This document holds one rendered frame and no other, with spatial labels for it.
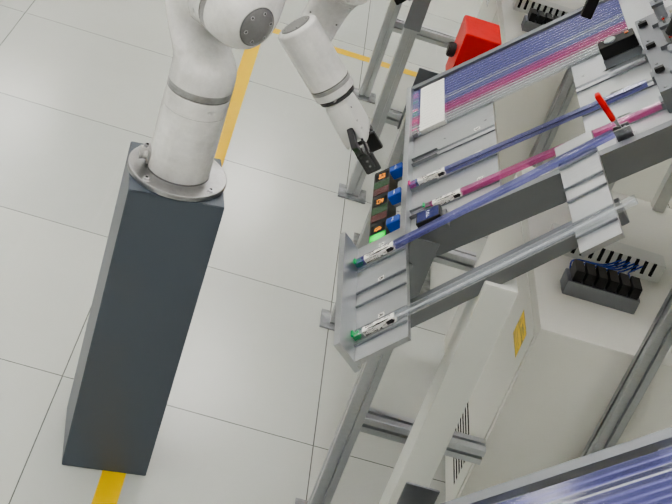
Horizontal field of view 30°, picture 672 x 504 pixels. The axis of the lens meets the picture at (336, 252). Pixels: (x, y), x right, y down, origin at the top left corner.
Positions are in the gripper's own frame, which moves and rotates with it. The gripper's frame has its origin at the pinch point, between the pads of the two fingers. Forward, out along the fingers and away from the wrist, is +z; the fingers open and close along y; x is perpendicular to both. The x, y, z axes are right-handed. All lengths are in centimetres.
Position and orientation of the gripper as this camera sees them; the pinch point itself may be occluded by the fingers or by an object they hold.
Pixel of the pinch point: (373, 156)
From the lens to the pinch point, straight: 252.8
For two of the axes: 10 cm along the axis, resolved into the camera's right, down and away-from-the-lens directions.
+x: 8.7, -3.8, -3.0
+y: -0.7, 5.2, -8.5
